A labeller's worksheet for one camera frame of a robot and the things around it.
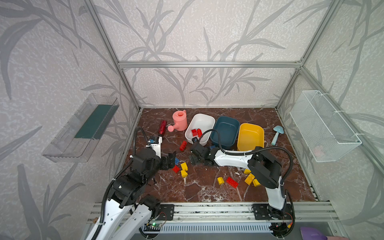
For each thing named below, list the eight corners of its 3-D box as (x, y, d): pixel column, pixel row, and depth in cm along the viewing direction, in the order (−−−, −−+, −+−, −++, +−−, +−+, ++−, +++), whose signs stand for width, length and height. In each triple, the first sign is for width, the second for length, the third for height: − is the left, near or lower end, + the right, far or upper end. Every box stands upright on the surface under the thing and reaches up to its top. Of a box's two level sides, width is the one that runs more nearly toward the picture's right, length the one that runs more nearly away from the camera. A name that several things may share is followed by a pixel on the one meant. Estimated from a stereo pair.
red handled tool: (159, 135, 106) (158, 132, 103) (161, 123, 113) (161, 120, 110) (164, 135, 106) (163, 132, 103) (167, 123, 113) (166, 120, 110)
